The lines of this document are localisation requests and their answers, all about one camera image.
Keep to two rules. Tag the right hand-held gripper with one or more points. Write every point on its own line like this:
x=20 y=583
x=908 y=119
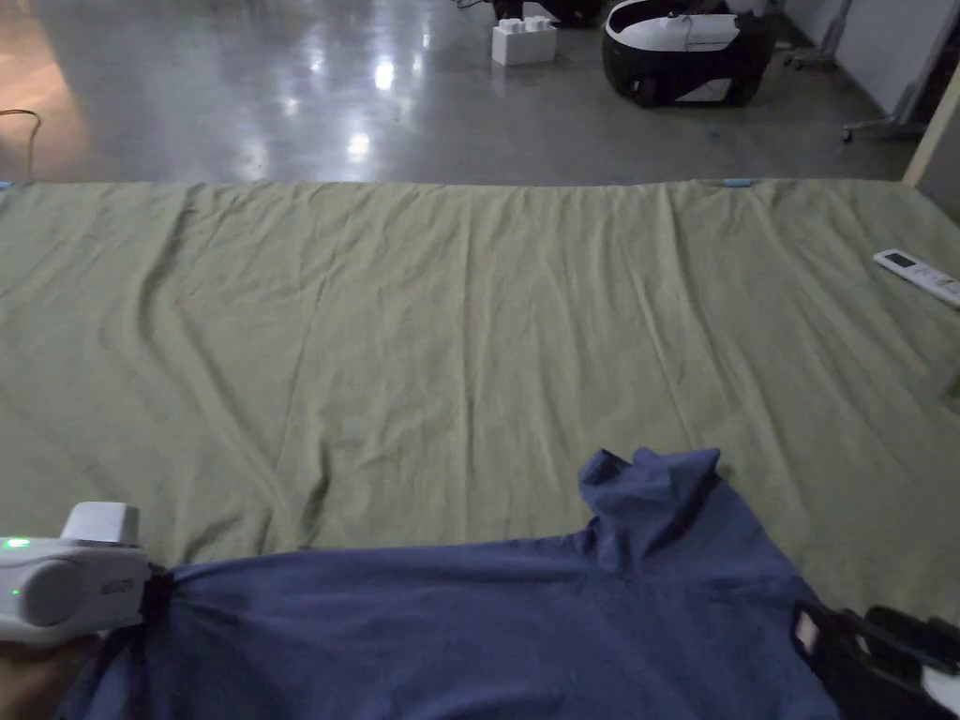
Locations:
x=942 y=679

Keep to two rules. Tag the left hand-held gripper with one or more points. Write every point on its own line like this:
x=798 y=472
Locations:
x=64 y=576

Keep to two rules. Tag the dark blue shirt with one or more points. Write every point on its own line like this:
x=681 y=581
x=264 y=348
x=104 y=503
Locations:
x=465 y=637

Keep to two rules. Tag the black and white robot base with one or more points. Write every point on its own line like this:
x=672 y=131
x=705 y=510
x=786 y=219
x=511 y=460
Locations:
x=686 y=56

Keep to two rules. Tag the person's left hand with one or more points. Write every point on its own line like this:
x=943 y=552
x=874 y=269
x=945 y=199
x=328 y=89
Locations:
x=37 y=675

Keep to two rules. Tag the bed with pale green sheet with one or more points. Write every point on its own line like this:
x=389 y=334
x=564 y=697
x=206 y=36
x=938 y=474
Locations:
x=420 y=337

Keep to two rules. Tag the white remote control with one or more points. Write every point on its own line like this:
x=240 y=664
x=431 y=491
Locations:
x=919 y=275

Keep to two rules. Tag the wooden post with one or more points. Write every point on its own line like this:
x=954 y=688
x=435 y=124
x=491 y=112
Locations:
x=930 y=127

